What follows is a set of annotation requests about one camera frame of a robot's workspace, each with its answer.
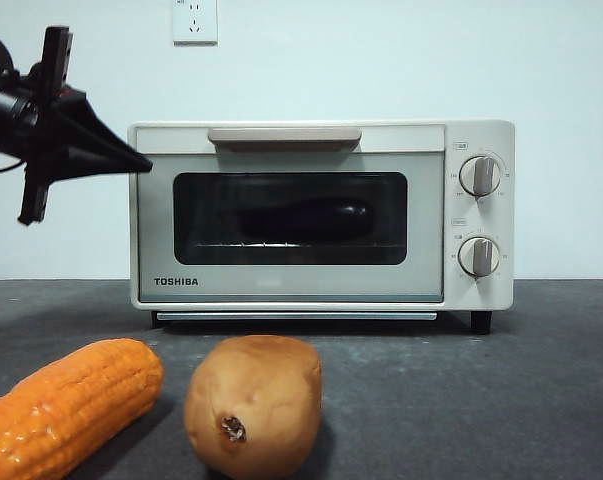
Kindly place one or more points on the white wall socket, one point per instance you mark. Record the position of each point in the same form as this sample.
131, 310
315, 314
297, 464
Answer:
195, 25

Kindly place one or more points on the black oven foot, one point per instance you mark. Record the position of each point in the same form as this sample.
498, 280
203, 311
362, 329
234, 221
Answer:
481, 322

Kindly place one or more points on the cream oven knob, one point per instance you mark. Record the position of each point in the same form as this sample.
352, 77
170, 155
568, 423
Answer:
479, 257
480, 176

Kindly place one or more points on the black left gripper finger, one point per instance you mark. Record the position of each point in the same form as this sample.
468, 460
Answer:
88, 125
91, 162

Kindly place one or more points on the silver oven crumb tray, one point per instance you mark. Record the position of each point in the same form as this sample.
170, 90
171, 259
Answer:
291, 316

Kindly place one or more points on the dark purple eggplant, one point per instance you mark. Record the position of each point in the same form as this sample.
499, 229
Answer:
306, 220

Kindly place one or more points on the cream Toshiba toaster oven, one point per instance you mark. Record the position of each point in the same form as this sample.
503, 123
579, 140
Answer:
476, 135

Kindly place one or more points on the orange corn cob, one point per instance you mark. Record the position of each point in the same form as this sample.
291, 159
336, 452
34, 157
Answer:
71, 400

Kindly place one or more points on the brown potato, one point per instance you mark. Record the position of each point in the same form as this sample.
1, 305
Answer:
261, 390

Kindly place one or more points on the metal oven rack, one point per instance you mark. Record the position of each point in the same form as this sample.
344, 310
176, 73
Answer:
221, 245

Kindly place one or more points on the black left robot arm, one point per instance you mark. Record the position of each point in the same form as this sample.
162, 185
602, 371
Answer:
6, 115

